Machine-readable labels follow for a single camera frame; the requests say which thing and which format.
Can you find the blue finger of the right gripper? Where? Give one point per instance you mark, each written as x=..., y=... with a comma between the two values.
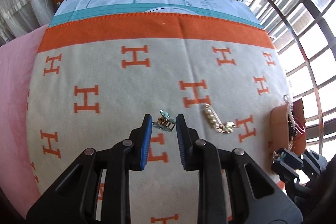
x=290, y=158
x=285, y=172

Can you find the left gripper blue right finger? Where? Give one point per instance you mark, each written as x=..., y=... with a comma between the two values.
x=190, y=153

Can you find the orange grey H blanket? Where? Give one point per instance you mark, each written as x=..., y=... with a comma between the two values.
x=94, y=80

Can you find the blue tree print sheet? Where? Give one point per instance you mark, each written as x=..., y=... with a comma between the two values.
x=72, y=10

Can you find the metal window grille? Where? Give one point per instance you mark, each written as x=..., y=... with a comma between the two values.
x=303, y=34

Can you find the pink jewelry box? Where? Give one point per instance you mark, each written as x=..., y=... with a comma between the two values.
x=282, y=126

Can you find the teal flower hair clip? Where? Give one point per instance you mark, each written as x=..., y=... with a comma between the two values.
x=165, y=122

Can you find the pink bed cover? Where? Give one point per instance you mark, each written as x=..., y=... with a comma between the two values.
x=17, y=179

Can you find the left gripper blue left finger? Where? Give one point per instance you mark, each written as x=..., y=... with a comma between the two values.
x=141, y=138

